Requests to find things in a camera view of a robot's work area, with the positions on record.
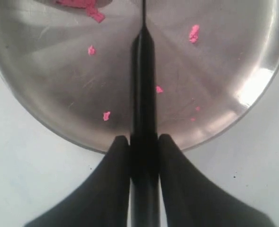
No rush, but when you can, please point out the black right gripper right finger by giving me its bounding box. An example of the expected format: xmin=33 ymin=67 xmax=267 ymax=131
xmin=159 ymin=134 xmax=274 ymax=227

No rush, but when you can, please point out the black knife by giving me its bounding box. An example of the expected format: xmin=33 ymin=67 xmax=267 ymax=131
xmin=130 ymin=0 xmax=160 ymax=227

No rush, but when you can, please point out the pink play dough lump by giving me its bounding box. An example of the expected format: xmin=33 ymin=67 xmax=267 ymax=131
xmin=55 ymin=0 xmax=105 ymax=23

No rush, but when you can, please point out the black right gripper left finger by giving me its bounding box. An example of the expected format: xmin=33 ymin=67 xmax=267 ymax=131
xmin=26 ymin=136 xmax=130 ymax=227

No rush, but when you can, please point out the round steel plate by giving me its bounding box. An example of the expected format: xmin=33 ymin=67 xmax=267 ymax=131
xmin=0 ymin=0 xmax=279 ymax=152

